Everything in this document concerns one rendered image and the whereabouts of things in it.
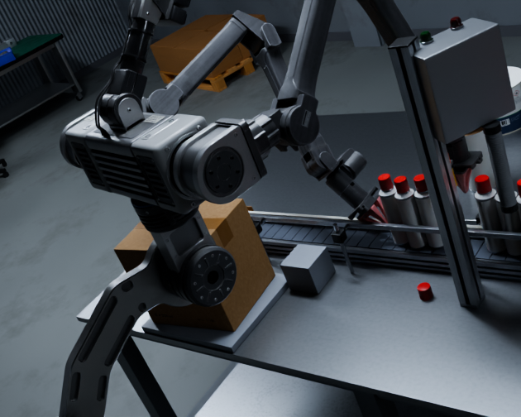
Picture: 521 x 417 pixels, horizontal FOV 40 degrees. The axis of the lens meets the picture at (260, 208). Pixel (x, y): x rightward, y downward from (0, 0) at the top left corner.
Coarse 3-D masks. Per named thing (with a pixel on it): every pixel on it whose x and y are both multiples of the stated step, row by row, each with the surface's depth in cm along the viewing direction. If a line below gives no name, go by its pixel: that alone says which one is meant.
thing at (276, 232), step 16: (272, 224) 227; (288, 224) 223; (304, 224) 220; (288, 240) 216; (304, 240) 212; (320, 240) 209; (352, 240) 203; (368, 240) 200; (384, 240) 197; (480, 240) 182; (480, 256) 177; (496, 256) 175; (512, 256) 172
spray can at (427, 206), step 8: (416, 176) 179; (416, 184) 178; (424, 184) 177; (416, 192) 180; (424, 192) 178; (416, 200) 180; (424, 200) 178; (424, 208) 180; (432, 208) 180; (424, 216) 181; (432, 216) 181; (424, 224) 183; (432, 224) 182; (432, 240) 185; (440, 240) 184; (432, 248) 186
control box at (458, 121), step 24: (480, 24) 141; (432, 48) 139; (456, 48) 138; (480, 48) 139; (432, 72) 138; (456, 72) 139; (480, 72) 141; (504, 72) 143; (432, 96) 140; (456, 96) 141; (480, 96) 143; (504, 96) 145; (432, 120) 146; (456, 120) 143; (480, 120) 145
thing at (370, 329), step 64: (320, 128) 289; (384, 128) 269; (256, 192) 261; (320, 192) 244; (320, 320) 186; (384, 320) 177; (448, 320) 169; (512, 320) 162; (384, 384) 159; (448, 384) 153; (512, 384) 147
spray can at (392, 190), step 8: (384, 176) 185; (384, 184) 184; (392, 184) 185; (384, 192) 186; (392, 192) 185; (384, 200) 186; (392, 200) 185; (384, 208) 188; (392, 208) 186; (392, 216) 188; (392, 232) 192; (400, 232) 190; (400, 240) 191
